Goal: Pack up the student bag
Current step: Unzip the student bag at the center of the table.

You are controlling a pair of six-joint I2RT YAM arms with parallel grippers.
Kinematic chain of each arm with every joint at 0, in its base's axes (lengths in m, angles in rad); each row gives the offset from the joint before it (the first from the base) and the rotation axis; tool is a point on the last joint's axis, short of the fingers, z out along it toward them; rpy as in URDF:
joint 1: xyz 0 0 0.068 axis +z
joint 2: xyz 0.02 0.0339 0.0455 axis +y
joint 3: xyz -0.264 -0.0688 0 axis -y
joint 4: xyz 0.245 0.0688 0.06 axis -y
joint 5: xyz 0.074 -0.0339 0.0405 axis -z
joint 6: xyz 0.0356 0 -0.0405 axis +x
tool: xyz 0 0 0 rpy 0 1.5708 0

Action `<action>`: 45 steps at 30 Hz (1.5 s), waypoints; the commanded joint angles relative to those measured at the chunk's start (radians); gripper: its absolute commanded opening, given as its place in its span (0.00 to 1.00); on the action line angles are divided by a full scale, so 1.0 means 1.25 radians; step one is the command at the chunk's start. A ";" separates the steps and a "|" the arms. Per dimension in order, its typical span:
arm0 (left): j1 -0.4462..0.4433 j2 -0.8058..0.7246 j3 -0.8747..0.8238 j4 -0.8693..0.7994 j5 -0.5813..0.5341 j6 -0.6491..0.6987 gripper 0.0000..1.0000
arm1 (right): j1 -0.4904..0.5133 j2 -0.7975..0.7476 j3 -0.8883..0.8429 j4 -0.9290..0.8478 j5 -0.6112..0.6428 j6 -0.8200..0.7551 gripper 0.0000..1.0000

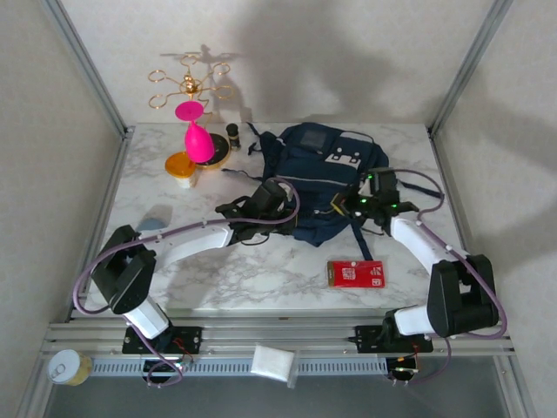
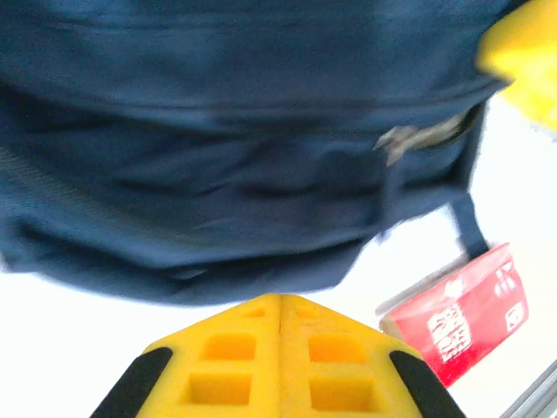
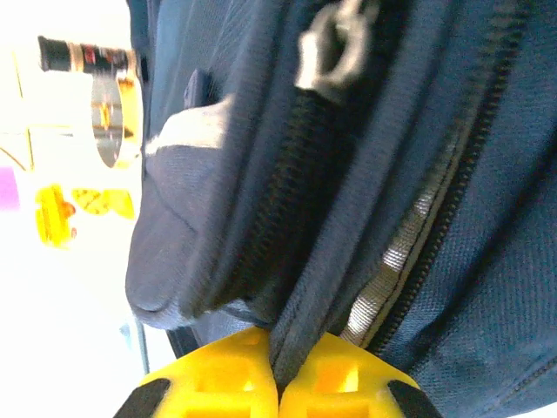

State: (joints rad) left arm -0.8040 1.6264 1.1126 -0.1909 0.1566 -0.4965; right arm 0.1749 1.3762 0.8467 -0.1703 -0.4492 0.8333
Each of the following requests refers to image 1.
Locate navy blue backpack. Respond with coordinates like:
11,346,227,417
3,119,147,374
221,122,440,262

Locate red card package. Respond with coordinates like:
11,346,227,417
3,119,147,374
326,260,386,289

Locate gold wine glass rack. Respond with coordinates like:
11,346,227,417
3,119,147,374
147,54,234,170

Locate small dark spice jar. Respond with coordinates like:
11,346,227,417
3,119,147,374
225,123,242,152

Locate pink wine glass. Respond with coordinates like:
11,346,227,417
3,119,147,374
175,98,215,161

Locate orange lid plastic container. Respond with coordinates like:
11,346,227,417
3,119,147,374
164,152,198,189

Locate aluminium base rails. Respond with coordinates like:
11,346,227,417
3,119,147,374
41,320,517,359

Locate tin can with pull tab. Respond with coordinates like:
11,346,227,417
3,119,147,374
46,349,93,387

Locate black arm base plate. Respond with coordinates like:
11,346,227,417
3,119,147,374
122,325,204,354
354,324,435,353

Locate grey slotted cable duct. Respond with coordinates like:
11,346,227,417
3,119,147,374
89,356,388,378

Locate aluminium frame post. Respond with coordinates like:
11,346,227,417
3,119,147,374
428,0,515,136
37,0,134,138

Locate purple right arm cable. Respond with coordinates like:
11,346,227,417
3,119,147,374
382,168,509,387

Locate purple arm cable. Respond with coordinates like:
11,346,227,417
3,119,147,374
382,168,509,387
71,176,301,388

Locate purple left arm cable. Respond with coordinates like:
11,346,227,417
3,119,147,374
71,176,301,388

